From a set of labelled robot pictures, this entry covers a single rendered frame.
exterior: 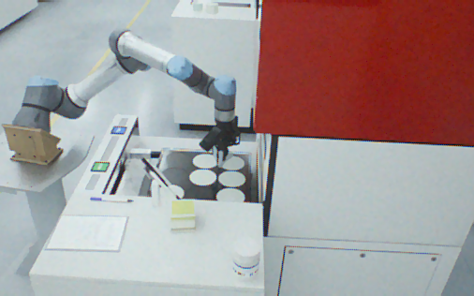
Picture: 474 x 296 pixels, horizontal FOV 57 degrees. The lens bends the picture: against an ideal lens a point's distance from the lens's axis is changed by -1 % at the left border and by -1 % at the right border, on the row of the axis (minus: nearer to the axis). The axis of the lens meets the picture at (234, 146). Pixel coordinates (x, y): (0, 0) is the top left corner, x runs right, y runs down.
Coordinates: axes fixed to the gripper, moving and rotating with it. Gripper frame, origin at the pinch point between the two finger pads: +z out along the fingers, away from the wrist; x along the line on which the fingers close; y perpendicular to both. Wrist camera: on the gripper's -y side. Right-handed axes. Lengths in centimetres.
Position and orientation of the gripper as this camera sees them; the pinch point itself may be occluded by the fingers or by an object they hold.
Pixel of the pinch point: (218, 165)
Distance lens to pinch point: 169.1
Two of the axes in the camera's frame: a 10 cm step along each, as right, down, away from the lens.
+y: 7.8, -3.1, 5.5
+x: -6.3, -4.4, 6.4
